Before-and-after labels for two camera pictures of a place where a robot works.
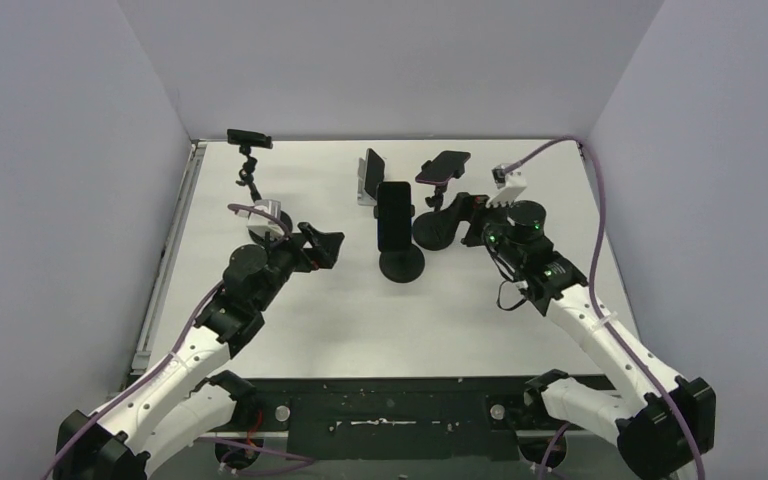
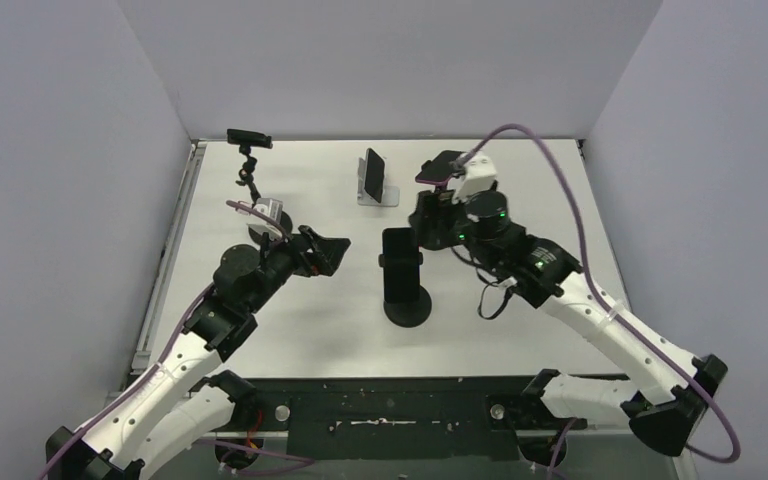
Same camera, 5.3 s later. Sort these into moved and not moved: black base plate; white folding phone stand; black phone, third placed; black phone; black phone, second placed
Moved: black phone
Not moved: black phone, second placed; black base plate; white folding phone stand; black phone, third placed
